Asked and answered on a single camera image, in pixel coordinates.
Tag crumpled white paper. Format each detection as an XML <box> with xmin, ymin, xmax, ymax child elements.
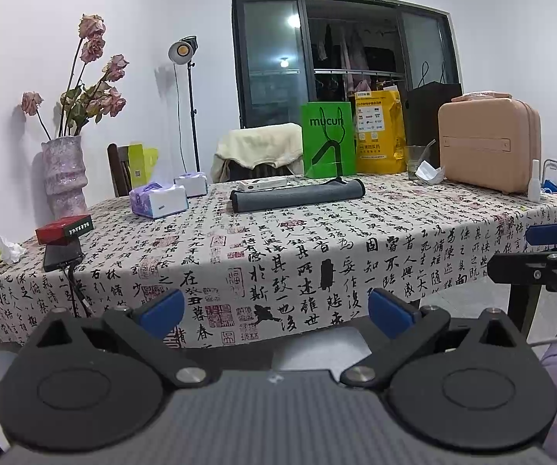
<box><xmin>414</xmin><ymin>162</ymin><xmax>447</xmax><ymax>186</ymax></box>

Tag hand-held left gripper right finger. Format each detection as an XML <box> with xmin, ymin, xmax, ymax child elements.
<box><xmin>340</xmin><ymin>288</ymin><xmax>532</xmax><ymax>390</ymax></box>

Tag grey towel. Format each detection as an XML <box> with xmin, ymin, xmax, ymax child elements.
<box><xmin>229</xmin><ymin>179</ymin><xmax>367</xmax><ymax>213</ymax></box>

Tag hanging clothes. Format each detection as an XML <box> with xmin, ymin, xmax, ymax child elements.
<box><xmin>315</xmin><ymin>20</ymin><xmax>398</xmax><ymax>95</ymax></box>

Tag red box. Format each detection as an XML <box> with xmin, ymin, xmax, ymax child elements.
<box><xmin>35</xmin><ymin>214</ymin><xmax>94</xmax><ymax>245</ymax></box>

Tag purple tissue pack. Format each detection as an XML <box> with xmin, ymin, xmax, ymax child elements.
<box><xmin>129</xmin><ymin>183</ymin><xmax>188</xmax><ymax>219</ymax></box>

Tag small white bottle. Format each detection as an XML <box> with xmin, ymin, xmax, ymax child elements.
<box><xmin>526</xmin><ymin>160</ymin><xmax>543</xmax><ymax>203</ymax></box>

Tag chair with cream cloth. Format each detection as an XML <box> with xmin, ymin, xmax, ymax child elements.
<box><xmin>210</xmin><ymin>122</ymin><xmax>305</xmax><ymax>183</ymax></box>

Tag black cable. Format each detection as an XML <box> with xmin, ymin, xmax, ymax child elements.
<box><xmin>64</xmin><ymin>260</ymin><xmax>96</xmax><ymax>319</ymax></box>

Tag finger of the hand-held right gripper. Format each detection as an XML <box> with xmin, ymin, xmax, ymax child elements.
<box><xmin>487</xmin><ymin>247</ymin><xmax>557</xmax><ymax>312</ymax></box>
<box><xmin>524</xmin><ymin>220</ymin><xmax>557</xmax><ymax>253</ymax></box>

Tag studio lamp on stand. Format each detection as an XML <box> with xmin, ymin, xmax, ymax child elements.
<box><xmin>168</xmin><ymin>35</ymin><xmax>202</xmax><ymax>174</ymax></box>

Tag crumpled white tissue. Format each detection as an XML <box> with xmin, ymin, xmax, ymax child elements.
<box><xmin>0</xmin><ymin>235</ymin><xmax>26</xmax><ymax>264</ymax></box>

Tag black paper bag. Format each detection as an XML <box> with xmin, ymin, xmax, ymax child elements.
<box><xmin>405</xmin><ymin>82</ymin><xmax>464</xmax><ymax>167</ymax></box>

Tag dark framed sliding door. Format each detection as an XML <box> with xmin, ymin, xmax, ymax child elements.
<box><xmin>230</xmin><ymin>0</ymin><xmax>464</xmax><ymax>129</ymax></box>

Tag yellow paper bag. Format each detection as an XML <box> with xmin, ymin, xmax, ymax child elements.
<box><xmin>354</xmin><ymin>88</ymin><xmax>407</xmax><ymax>174</ymax></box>

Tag flat white box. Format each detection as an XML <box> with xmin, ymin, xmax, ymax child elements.
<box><xmin>238</xmin><ymin>177</ymin><xmax>287</xmax><ymax>193</ymax></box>

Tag clear glass cup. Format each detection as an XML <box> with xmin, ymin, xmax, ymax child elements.
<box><xmin>405</xmin><ymin>145</ymin><xmax>427</xmax><ymax>180</ymax></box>

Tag dark wooden chair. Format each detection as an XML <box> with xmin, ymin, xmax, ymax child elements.
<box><xmin>107</xmin><ymin>143</ymin><xmax>134</xmax><ymax>198</ymax></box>

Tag pink suitcase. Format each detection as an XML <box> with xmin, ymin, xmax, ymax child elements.
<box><xmin>437</xmin><ymin>91</ymin><xmax>543</xmax><ymax>195</ymax></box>

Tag white tissue pack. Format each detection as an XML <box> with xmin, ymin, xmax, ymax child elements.
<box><xmin>174</xmin><ymin>172</ymin><xmax>208</xmax><ymax>198</ymax></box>

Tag green paper bag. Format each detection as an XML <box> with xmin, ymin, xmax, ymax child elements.
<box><xmin>300</xmin><ymin>101</ymin><xmax>357</xmax><ymax>179</ymax></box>

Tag dried pink roses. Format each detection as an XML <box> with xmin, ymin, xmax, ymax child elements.
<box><xmin>21</xmin><ymin>14</ymin><xmax>130</xmax><ymax>141</ymax></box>

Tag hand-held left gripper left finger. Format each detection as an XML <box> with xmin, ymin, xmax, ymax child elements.
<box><xmin>24</xmin><ymin>289</ymin><xmax>210</xmax><ymax>389</ymax></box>

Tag black power bank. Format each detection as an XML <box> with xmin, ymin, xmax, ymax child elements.
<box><xmin>43</xmin><ymin>243</ymin><xmax>86</xmax><ymax>272</ymax></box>

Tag pink mottled vase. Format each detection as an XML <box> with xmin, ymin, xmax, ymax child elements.
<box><xmin>41</xmin><ymin>135</ymin><xmax>89</xmax><ymax>220</ymax></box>

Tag calligraphy printed tablecloth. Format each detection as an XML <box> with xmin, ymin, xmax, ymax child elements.
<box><xmin>0</xmin><ymin>172</ymin><xmax>557</xmax><ymax>355</ymax></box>

